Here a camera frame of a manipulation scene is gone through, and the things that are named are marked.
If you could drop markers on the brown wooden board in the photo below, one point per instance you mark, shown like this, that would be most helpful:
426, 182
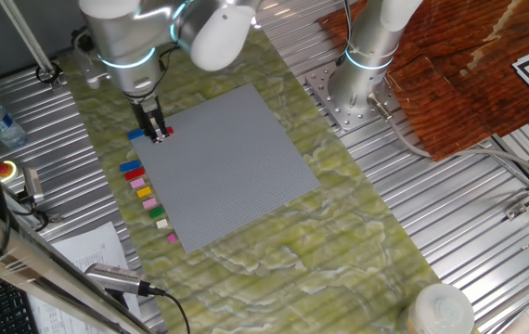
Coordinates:
455, 69

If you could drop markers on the green marble pattern mat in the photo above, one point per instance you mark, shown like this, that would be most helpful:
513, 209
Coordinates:
292, 269

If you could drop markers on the white Lego brick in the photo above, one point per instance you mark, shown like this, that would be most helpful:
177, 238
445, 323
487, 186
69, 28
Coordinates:
162, 223

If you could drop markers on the wrist camera with silver bracket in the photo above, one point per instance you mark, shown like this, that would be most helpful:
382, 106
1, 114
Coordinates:
90, 74

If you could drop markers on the silver ribbed camera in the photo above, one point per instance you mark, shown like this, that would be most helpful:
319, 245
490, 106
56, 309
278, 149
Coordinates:
113, 278

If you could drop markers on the yellow Lego brick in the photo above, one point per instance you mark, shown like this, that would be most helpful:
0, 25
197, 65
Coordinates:
144, 191

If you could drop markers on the small pink Lego brick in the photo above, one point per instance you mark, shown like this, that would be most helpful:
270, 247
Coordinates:
172, 238

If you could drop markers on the silver robot mount plate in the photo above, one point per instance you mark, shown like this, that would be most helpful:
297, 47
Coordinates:
320, 88

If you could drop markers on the aluminium frame beam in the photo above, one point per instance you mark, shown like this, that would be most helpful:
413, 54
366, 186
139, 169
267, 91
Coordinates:
37, 273

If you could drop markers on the blue Lego brick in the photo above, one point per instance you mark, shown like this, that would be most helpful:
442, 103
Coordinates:
130, 165
134, 134

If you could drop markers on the clear water bottle blue cap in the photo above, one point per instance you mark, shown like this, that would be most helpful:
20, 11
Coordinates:
0, 123

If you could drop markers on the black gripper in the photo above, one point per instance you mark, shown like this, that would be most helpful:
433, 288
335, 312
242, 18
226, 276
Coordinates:
146, 109

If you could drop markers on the printed paper sheet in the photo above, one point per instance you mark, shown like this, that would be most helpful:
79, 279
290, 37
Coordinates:
93, 250

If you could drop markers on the small silver box device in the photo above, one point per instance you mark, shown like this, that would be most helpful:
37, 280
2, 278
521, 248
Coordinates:
32, 183

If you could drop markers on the grey Lego baseplate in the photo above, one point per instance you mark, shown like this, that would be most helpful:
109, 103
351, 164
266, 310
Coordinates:
227, 176

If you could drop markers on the white plastic jar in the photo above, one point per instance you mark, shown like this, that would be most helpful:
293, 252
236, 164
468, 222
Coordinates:
441, 311

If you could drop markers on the red emergency stop button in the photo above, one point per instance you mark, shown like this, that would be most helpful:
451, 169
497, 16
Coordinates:
3, 169

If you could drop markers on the slim aluminium pole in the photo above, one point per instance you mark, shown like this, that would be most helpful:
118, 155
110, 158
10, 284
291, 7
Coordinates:
25, 37

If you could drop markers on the green Lego brick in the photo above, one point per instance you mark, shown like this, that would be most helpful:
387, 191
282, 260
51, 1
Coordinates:
156, 212

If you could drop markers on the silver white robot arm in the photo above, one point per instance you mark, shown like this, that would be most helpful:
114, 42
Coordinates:
125, 46

